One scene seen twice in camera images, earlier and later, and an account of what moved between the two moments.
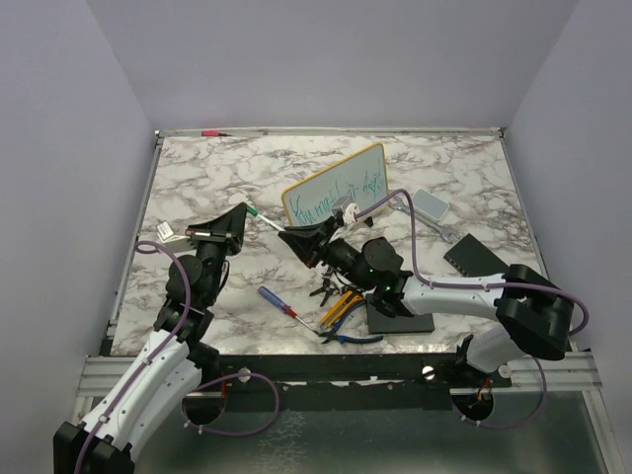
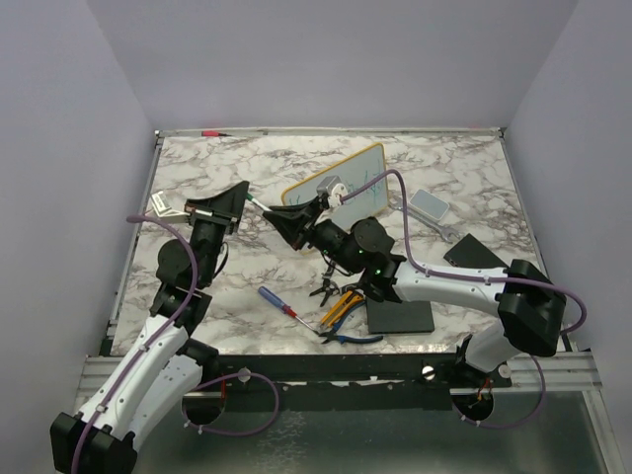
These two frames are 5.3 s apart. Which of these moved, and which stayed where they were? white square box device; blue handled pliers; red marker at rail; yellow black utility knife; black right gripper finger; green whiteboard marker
Moved: green whiteboard marker; black right gripper finger
Stayed: white square box device; yellow black utility knife; blue handled pliers; red marker at rail
